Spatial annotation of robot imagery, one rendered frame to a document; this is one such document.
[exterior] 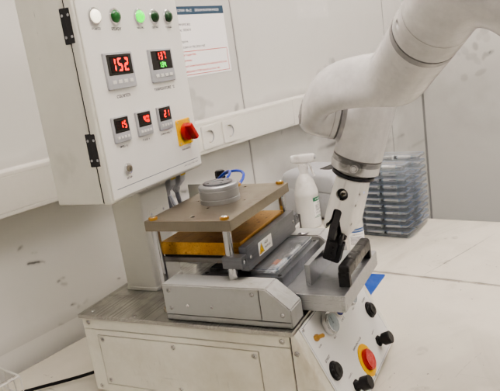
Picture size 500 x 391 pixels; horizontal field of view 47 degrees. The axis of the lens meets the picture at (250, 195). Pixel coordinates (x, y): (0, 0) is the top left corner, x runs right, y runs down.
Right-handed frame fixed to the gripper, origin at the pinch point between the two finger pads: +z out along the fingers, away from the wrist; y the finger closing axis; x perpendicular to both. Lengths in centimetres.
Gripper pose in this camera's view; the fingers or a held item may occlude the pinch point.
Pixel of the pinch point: (334, 250)
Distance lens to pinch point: 107.9
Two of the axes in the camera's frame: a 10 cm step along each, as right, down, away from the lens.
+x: -8.9, -3.0, 3.4
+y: 4.3, -2.6, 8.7
